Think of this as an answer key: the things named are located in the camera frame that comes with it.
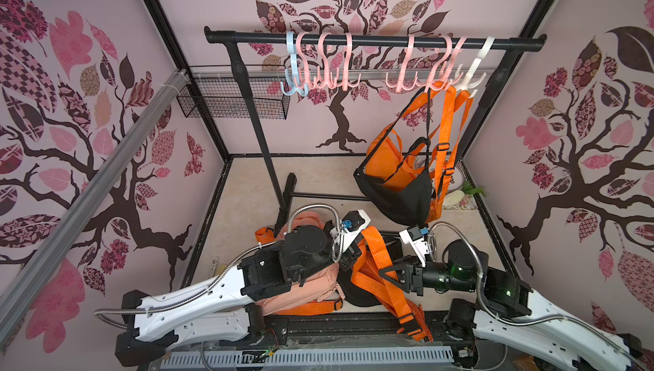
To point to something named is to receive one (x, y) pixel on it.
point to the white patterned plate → (457, 179)
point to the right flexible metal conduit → (499, 321)
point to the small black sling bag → (408, 194)
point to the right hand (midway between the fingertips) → (381, 273)
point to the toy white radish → (454, 196)
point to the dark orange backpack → (369, 259)
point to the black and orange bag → (392, 244)
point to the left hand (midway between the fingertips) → (364, 233)
